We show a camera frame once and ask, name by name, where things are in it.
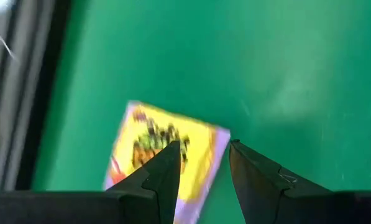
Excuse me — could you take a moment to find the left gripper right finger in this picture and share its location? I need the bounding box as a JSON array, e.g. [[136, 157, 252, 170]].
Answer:
[[228, 139, 332, 224]]

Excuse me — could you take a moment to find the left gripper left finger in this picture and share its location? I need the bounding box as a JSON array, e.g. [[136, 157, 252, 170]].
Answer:
[[106, 140, 182, 224]]

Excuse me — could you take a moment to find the yellow Sour Patch candy pack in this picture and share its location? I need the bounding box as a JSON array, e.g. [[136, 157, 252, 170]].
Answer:
[[103, 100, 232, 224]]

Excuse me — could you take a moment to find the black metal rig frame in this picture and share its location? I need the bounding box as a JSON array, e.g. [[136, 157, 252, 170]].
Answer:
[[14, 0, 73, 191]]

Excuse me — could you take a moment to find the white floor cable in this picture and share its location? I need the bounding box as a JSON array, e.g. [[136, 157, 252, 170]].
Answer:
[[0, 15, 17, 60]]

